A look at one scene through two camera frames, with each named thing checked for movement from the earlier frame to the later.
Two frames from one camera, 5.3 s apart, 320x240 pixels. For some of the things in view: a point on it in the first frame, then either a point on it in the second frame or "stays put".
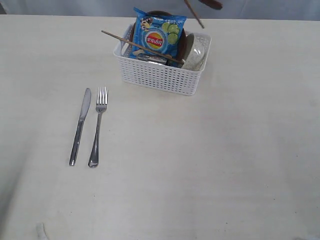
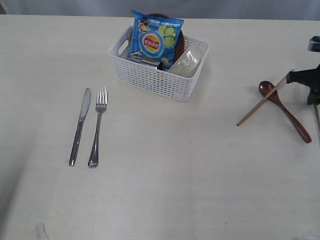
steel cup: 148,57 -> 138,58
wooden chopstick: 142,48 -> 239,122
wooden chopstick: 194,13 -> 318,107
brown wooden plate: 184,44 -> 181,40
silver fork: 102,104 stays put
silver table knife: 87,102 stays put
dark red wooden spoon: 212,4 -> 265,87
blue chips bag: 162,33 stays put
